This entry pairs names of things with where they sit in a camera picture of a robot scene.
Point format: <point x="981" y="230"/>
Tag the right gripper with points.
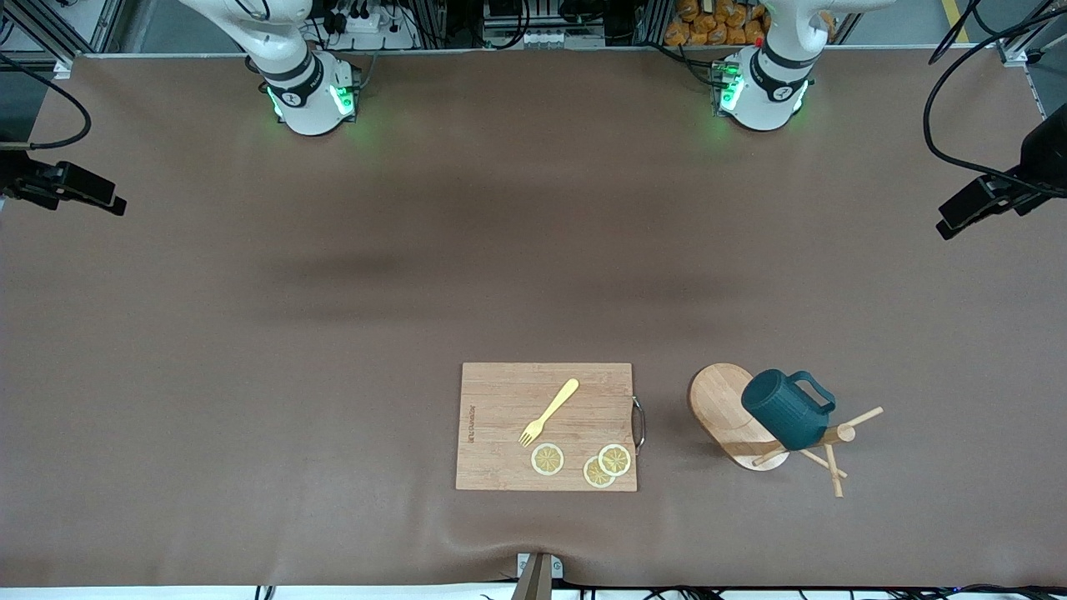
<point x="18" y="179"/>

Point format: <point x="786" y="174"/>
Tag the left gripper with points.
<point x="1032" y="177"/>

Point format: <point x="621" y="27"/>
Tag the dark teal mug yellow inside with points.
<point x="783" y="412"/>

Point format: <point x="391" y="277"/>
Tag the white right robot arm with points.
<point x="308" y="108"/>

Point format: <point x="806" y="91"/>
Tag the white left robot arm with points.
<point x="763" y="104"/>

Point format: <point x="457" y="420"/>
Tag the wooden mug tree rack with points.
<point x="717" y="400"/>

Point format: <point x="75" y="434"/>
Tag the black electronics rack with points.
<point x="508" y="12"/>

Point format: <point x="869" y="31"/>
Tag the pile of orange bags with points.
<point x="717" y="25"/>

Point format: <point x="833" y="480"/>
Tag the white power strip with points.
<point x="563" y="39"/>
<point x="363" y="22"/>

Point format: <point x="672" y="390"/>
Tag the lemon slice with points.
<point x="593" y="477"/>
<point x="547" y="459"/>
<point x="615" y="460"/>

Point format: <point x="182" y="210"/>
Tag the brown table mat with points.
<point x="533" y="250"/>

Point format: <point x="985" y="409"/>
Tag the wooden cutting board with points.
<point x="500" y="400"/>

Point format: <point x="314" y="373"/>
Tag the yellow plastic fork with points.
<point x="553" y="408"/>

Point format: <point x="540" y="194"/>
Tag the aluminium frame post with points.
<point x="83" y="29"/>
<point x="1021" y="46"/>

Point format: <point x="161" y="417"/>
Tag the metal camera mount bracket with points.
<point x="538" y="579"/>

